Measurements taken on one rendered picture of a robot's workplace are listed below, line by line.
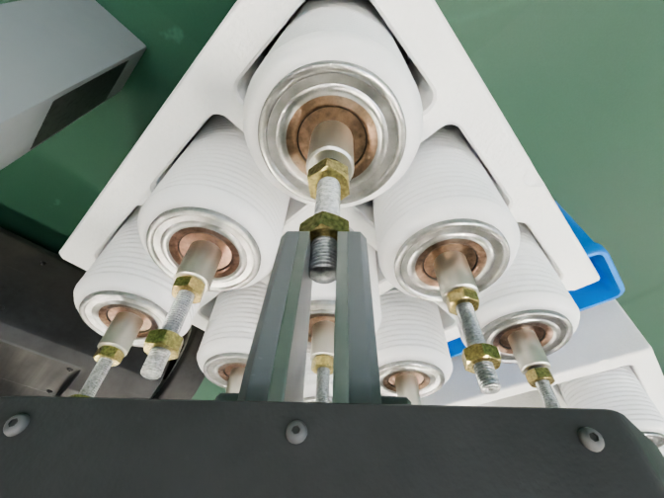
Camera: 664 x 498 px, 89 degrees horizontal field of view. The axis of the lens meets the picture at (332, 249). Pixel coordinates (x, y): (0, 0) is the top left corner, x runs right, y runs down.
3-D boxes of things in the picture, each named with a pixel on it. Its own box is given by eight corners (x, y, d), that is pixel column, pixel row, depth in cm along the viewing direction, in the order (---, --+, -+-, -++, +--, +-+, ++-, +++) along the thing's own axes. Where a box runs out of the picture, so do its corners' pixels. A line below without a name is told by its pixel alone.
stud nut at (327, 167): (306, 158, 14) (305, 168, 14) (347, 154, 14) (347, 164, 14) (313, 197, 16) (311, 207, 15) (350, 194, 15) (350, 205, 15)
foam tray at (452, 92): (328, 301, 66) (324, 392, 53) (136, 168, 47) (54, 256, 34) (530, 185, 47) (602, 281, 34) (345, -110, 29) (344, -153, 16)
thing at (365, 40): (338, -43, 26) (331, -28, 13) (412, 54, 31) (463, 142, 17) (264, 54, 31) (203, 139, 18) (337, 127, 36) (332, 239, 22)
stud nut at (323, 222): (297, 210, 12) (294, 226, 11) (347, 207, 11) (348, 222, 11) (306, 253, 13) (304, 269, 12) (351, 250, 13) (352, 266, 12)
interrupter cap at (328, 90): (331, 16, 14) (331, 19, 14) (434, 139, 18) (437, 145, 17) (231, 137, 18) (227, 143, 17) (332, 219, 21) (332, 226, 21)
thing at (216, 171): (229, 182, 40) (173, 300, 27) (197, 99, 34) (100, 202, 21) (308, 172, 39) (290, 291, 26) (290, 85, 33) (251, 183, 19)
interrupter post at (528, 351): (511, 344, 30) (526, 379, 28) (500, 332, 29) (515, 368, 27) (539, 335, 29) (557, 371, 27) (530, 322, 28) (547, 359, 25)
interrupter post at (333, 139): (332, 105, 17) (329, 133, 14) (364, 138, 18) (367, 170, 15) (299, 138, 18) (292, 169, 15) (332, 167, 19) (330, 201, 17)
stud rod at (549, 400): (529, 350, 27) (576, 455, 22) (539, 352, 27) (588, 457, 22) (520, 356, 28) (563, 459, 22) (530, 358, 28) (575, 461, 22)
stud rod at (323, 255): (318, 150, 16) (304, 265, 10) (340, 148, 16) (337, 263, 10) (321, 169, 16) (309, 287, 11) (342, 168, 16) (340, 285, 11)
